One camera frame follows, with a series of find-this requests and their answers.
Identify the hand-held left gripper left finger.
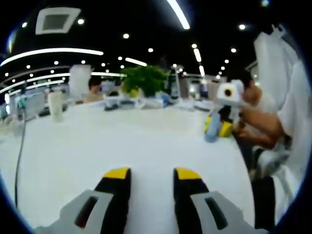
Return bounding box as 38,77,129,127
35,166,132,234

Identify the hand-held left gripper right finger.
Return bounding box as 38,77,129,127
173,167,269,234

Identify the blue-grey paper punch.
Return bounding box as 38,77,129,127
204,112,222,143

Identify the dark red board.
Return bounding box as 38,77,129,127
170,70,190,101

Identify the white office chair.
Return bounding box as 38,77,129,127
254,145,291,173

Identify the operator in white shirt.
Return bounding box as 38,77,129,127
253,31,308,220

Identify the green potted plant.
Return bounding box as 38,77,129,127
120,65,171,98

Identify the stack of blue-white documents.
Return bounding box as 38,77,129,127
104,100,137,112

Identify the straight ceiling light bar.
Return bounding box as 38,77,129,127
166,0,191,31

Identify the tall white cup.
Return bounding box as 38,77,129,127
47,91,65,122

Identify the square ceiling air vent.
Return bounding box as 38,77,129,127
35,7,81,36

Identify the grey cable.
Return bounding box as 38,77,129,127
14,120,28,208

